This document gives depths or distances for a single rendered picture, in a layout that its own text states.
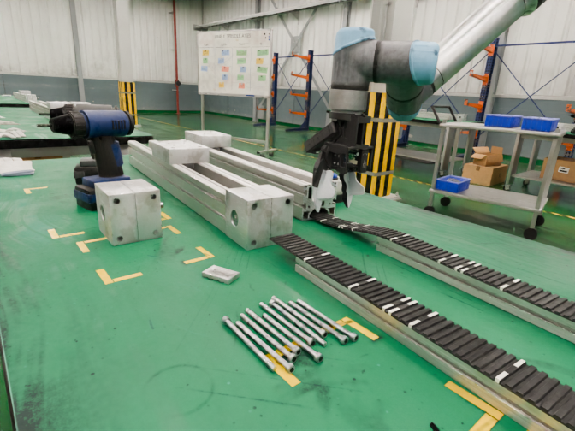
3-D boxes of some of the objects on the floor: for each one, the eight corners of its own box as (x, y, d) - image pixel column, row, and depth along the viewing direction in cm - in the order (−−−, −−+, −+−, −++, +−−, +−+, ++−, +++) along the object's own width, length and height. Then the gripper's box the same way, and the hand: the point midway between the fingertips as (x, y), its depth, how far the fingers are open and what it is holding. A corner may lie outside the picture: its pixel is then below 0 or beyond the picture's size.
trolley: (543, 226, 352) (574, 113, 320) (536, 241, 310) (570, 114, 279) (431, 202, 412) (448, 105, 380) (412, 213, 370) (429, 105, 339)
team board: (191, 149, 682) (187, 29, 621) (210, 146, 723) (209, 34, 663) (260, 160, 610) (264, 26, 550) (277, 156, 652) (282, 32, 592)
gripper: (337, 114, 69) (327, 222, 76) (389, 115, 77) (376, 214, 83) (308, 110, 76) (301, 210, 82) (359, 111, 84) (349, 203, 90)
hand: (331, 204), depth 85 cm, fingers open, 8 cm apart
